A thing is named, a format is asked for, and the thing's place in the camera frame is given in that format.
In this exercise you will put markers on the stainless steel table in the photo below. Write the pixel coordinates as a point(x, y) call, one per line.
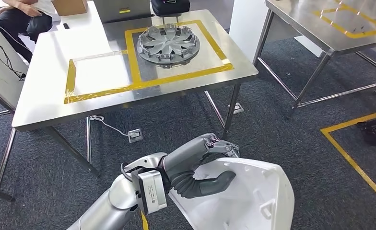
point(296, 19)
point(42, 104)

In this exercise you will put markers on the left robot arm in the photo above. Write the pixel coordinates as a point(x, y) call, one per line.
point(99, 212)

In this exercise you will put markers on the yellow floor tape square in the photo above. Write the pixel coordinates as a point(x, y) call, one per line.
point(350, 122)
point(144, 222)

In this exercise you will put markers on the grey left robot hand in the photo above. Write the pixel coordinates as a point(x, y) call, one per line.
point(184, 155)

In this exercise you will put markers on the black bag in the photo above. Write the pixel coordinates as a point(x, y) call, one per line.
point(170, 8)

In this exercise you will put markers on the silver floor socket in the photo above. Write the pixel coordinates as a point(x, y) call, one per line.
point(238, 109)
point(135, 136)

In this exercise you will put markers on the grey wheel cover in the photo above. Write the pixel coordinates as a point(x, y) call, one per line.
point(167, 44)

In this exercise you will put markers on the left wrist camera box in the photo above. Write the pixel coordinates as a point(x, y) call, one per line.
point(153, 193)

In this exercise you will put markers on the brown cardboard box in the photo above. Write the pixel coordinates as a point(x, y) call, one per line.
point(69, 7)

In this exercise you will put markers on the white side panel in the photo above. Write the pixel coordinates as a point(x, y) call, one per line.
point(245, 25)
point(3, 89)

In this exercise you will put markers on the black floor object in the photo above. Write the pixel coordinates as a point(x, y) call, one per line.
point(370, 133)

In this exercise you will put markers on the person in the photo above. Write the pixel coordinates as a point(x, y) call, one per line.
point(32, 25)

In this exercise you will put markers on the yellow table tape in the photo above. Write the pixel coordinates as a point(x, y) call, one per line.
point(133, 63)
point(350, 34)

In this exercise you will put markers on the white plastic shell part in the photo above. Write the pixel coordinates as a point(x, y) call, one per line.
point(254, 196)

